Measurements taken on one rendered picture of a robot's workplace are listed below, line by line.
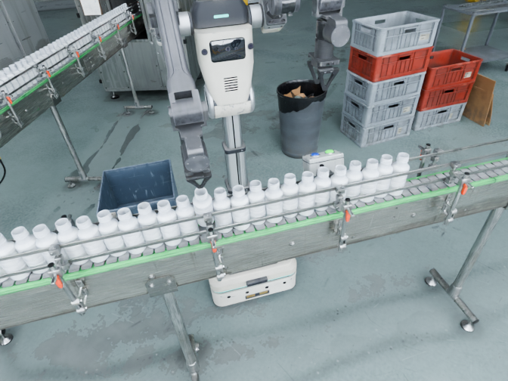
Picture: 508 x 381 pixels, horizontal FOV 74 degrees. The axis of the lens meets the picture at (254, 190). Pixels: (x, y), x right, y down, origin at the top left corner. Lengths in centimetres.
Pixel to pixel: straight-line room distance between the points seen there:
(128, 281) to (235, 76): 92
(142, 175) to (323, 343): 131
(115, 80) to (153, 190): 339
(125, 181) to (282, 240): 87
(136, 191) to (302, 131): 181
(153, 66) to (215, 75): 332
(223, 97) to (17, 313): 109
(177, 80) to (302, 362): 160
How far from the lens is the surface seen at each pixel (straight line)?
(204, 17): 152
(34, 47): 779
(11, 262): 124
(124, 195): 180
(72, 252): 119
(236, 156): 174
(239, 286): 201
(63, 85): 318
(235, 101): 156
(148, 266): 119
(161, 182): 176
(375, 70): 326
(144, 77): 489
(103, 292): 128
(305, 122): 310
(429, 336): 224
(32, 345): 247
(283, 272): 202
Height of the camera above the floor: 183
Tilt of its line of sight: 38 degrees down
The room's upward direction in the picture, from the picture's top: 4 degrees counter-clockwise
